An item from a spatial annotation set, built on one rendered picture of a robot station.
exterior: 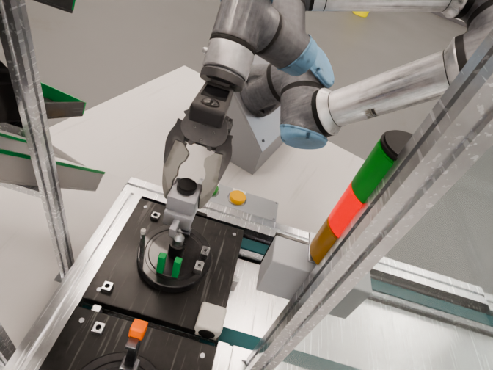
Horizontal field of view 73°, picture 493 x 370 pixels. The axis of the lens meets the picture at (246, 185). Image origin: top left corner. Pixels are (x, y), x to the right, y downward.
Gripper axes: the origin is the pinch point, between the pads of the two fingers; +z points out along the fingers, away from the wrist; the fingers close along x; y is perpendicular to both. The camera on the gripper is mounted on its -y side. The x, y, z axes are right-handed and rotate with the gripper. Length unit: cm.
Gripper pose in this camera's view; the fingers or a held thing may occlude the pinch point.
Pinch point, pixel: (184, 196)
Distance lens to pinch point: 52.9
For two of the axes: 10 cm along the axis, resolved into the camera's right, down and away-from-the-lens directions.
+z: -3.0, 9.5, 0.5
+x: -9.5, -3.0, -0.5
